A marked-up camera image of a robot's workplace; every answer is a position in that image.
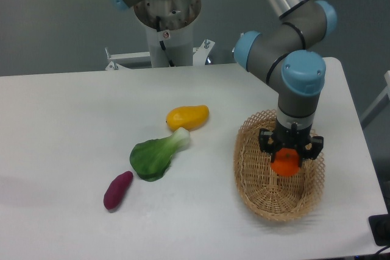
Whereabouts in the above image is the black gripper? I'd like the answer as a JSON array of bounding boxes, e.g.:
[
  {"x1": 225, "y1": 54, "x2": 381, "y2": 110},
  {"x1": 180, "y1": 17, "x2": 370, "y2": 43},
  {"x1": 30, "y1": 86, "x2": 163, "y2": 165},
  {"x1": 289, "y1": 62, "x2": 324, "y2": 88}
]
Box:
[{"x1": 258, "y1": 122, "x2": 324, "y2": 167}]

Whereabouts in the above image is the orange fruit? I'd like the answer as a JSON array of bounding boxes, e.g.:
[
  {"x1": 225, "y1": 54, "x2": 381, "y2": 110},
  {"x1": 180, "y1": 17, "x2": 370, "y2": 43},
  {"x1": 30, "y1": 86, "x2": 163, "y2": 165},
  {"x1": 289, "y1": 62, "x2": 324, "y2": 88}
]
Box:
[{"x1": 271, "y1": 148, "x2": 300, "y2": 177}]

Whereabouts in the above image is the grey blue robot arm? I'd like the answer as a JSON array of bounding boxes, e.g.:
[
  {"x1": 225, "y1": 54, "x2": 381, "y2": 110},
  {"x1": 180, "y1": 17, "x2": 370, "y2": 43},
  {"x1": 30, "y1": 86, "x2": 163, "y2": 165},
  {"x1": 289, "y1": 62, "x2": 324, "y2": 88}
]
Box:
[{"x1": 112, "y1": 0, "x2": 337, "y2": 166}]

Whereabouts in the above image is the woven wicker basket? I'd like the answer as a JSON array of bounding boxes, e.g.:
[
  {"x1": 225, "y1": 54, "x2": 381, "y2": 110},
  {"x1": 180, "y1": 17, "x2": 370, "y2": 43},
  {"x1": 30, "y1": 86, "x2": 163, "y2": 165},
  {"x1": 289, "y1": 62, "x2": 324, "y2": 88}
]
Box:
[{"x1": 233, "y1": 110, "x2": 325, "y2": 222}]

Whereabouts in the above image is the yellow mango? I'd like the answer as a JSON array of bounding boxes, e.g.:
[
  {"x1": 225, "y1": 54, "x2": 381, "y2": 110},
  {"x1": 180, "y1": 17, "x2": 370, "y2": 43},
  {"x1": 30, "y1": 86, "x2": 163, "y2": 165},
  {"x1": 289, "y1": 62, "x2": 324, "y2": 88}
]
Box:
[{"x1": 166, "y1": 105, "x2": 210, "y2": 131}]

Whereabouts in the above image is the black device at table edge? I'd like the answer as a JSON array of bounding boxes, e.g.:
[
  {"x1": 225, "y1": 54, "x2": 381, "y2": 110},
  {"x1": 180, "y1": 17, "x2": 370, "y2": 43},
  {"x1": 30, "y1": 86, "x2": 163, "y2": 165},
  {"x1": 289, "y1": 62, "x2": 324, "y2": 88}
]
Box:
[{"x1": 368, "y1": 214, "x2": 389, "y2": 247}]

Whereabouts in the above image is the green bok choy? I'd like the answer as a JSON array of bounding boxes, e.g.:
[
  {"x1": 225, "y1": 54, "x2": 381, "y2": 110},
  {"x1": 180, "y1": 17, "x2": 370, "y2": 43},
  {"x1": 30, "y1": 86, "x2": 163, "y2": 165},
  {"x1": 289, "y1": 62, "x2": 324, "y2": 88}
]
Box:
[{"x1": 129, "y1": 127, "x2": 190, "y2": 181}]

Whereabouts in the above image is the purple sweet potato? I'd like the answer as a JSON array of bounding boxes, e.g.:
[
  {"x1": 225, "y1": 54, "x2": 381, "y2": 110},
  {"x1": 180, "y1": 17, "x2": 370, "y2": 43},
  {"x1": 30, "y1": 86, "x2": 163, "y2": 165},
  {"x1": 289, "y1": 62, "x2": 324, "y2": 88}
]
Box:
[{"x1": 103, "y1": 171, "x2": 133, "y2": 210}]

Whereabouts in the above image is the white frame at right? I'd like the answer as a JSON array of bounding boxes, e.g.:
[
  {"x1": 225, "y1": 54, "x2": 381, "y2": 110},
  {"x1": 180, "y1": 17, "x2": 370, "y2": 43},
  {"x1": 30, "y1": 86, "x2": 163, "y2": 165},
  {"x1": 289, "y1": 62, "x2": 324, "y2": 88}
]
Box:
[{"x1": 360, "y1": 71, "x2": 389, "y2": 129}]

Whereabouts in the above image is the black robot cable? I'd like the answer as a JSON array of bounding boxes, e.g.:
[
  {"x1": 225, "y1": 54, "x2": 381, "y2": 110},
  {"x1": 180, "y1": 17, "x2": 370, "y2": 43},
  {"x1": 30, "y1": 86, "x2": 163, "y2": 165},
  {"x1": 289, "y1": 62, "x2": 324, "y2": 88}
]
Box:
[{"x1": 155, "y1": 15, "x2": 176, "y2": 68}]

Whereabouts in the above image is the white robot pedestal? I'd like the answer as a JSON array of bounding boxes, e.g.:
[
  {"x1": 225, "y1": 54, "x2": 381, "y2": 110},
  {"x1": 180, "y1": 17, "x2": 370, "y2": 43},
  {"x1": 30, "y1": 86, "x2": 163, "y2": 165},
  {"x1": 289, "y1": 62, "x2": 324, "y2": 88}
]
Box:
[{"x1": 104, "y1": 0, "x2": 216, "y2": 71}]

